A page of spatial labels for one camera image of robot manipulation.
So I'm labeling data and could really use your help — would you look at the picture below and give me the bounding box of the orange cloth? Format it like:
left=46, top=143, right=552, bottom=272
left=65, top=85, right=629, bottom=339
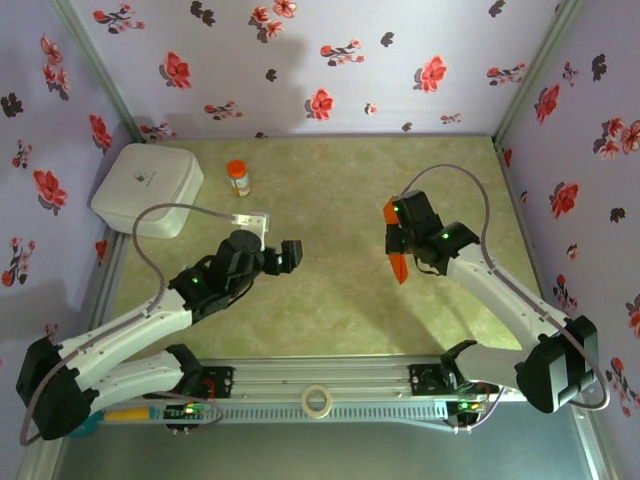
left=381, top=196, right=411, bottom=286

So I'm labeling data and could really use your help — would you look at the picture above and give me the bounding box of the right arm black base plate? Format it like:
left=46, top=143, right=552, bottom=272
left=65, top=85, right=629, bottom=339
left=408, top=363, right=454, bottom=396

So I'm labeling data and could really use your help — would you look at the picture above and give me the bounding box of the grey slotted cable duct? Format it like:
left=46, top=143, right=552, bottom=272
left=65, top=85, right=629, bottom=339
left=209, top=402, right=450, bottom=426

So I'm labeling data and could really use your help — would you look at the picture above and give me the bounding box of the white tape roll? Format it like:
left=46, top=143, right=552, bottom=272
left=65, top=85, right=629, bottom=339
left=300, top=384, right=334, bottom=420

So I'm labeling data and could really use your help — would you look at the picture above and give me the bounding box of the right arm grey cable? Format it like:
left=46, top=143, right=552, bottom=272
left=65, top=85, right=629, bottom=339
left=399, top=163, right=612, bottom=434

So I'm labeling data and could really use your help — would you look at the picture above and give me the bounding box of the aluminium rail frame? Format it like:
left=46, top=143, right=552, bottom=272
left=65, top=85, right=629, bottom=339
left=139, top=355, right=589, bottom=401

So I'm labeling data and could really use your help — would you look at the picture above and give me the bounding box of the left arm grey cable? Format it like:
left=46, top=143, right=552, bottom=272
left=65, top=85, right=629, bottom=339
left=18, top=203, right=236, bottom=447

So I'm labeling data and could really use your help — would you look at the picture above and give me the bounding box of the aluminium corner post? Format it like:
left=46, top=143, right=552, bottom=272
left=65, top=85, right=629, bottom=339
left=47, top=0, right=146, bottom=146
left=492, top=0, right=586, bottom=146

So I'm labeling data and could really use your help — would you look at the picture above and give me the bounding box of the white square plastic container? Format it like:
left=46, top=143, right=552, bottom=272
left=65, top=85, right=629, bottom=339
left=90, top=143, right=205, bottom=240

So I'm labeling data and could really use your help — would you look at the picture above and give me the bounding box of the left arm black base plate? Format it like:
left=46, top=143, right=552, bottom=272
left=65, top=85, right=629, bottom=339
left=197, top=364, right=236, bottom=400

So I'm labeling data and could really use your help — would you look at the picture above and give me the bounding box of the teal fork yellow handle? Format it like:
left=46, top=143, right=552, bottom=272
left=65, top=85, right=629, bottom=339
left=64, top=405, right=159, bottom=440

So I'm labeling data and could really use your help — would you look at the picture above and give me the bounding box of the orange-capped small bottle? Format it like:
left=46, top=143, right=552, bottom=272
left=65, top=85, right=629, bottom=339
left=226, top=159, right=253, bottom=198

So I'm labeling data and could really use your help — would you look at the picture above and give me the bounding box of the wide aluminium side rail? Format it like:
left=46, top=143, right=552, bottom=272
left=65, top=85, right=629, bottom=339
left=85, top=230, right=132, bottom=334

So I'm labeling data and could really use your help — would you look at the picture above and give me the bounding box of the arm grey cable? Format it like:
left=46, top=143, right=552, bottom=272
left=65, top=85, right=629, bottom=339
left=18, top=203, right=236, bottom=447
left=399, top=163, right=612, bottom=434

